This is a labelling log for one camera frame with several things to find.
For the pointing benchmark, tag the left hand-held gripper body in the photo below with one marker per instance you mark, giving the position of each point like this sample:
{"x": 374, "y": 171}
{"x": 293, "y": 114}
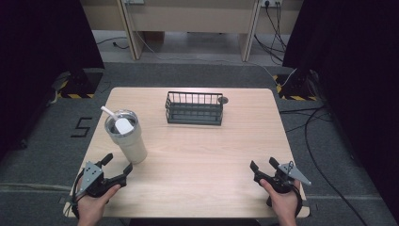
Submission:
{"x": 94, "y": 180}

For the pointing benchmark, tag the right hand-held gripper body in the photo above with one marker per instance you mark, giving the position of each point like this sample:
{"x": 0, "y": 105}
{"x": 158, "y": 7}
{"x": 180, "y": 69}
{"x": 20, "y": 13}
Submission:
{"x": 284, "y": 179}

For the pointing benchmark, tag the cream tumbler cup with straw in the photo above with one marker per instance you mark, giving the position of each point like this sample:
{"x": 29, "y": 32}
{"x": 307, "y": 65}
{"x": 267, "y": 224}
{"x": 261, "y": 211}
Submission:
{"x": 125, "y": 134}

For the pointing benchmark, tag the person's right hand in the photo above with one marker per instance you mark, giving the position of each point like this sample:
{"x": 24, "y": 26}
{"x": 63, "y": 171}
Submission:
{"x": 280, "y": 202}

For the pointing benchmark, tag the person's left hand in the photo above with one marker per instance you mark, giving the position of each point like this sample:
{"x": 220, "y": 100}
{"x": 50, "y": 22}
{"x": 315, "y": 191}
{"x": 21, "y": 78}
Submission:
{"x": 94, "y": 205}

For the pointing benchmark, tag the black stand base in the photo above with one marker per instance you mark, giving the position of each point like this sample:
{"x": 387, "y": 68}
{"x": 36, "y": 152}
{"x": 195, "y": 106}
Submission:
{"x": 295, "y": 85}
{"x": 82, "y": 82}

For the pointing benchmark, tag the black curtain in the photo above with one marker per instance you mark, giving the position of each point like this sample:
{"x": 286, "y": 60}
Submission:
{"x": 348, "y": 78}
{"x": 47, "y": 62}

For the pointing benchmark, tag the beige wooden desk frame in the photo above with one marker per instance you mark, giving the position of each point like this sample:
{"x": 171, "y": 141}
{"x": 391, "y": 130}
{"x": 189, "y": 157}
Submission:
{"x": 191, "y": 25}

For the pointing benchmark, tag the white wall socket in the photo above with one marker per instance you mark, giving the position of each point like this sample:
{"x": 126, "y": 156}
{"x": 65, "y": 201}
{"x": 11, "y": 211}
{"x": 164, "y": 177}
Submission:
{"x": 271, "y": 3}

